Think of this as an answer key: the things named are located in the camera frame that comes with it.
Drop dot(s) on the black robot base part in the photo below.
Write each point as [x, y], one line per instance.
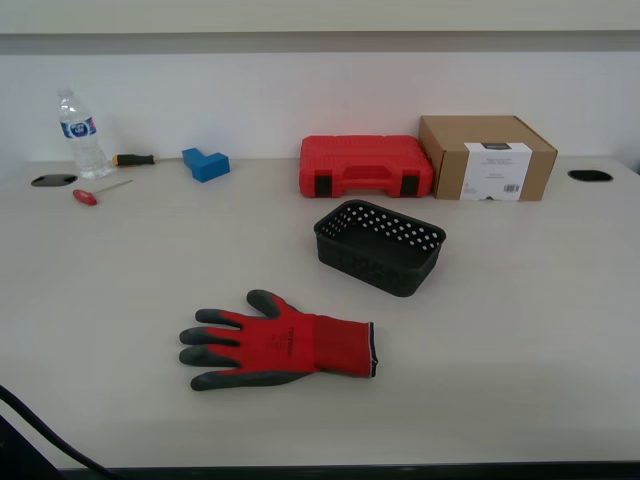
[20, 460]

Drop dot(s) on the red and grey work glove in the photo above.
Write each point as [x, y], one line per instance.
[290, 345]

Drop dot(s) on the black perforated plastic basket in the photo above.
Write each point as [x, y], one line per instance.
[380, 280]

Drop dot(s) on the brown cardboard box white label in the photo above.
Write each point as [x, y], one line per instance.
[450, 165]

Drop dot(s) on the clear plastic water bottle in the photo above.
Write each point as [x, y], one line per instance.
[86, 150]

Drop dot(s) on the red plastic tool case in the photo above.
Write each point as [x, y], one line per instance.
[360, 155]

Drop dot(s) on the black oval desk grommet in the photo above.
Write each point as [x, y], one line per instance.
[590, 175]
[54, 180]

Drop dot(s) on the blue L-shaped block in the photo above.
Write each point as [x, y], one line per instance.
[207, 167]

